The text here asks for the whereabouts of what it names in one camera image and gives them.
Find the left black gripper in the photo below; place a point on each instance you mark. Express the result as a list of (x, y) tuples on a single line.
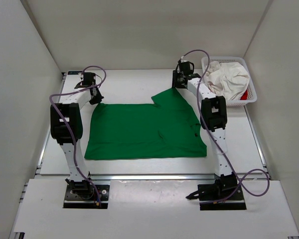
[(98, 99)]

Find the blue label sticker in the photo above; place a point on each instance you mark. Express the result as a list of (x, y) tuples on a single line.
[(74, 72)]

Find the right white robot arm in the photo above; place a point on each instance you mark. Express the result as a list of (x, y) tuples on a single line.
[(213, 119)]

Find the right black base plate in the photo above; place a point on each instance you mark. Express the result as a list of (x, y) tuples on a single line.
[(210, 200)]

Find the white plastic basket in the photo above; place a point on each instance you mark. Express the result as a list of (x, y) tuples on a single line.
[(252, 96)]

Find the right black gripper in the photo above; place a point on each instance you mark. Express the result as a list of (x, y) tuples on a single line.
[(177, 84)]

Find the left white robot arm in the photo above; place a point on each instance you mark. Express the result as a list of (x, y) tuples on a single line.
[(66, 128)]

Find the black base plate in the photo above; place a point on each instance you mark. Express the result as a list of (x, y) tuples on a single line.
[(210, 200), (102, 196)]

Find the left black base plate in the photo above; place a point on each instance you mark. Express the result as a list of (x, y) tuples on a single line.
[(102, 196)]

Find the red t shirt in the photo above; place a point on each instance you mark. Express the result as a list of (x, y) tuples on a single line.
[(244, 96)]

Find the white t shirt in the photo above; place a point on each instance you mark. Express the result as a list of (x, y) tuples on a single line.
[(227, 79)]

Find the green polo shirt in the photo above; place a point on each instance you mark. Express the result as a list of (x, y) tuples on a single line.
[(166, 128)]

